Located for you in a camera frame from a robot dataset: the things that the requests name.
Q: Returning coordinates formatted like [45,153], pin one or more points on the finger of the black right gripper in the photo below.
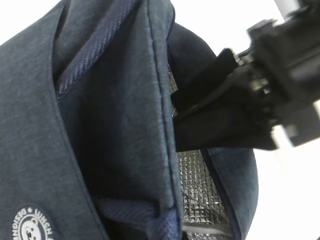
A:
[221,127]

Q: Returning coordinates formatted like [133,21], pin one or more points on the navy blue lunch bag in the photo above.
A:
[87,143]

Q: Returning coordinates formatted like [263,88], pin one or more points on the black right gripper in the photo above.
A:
[282,68]

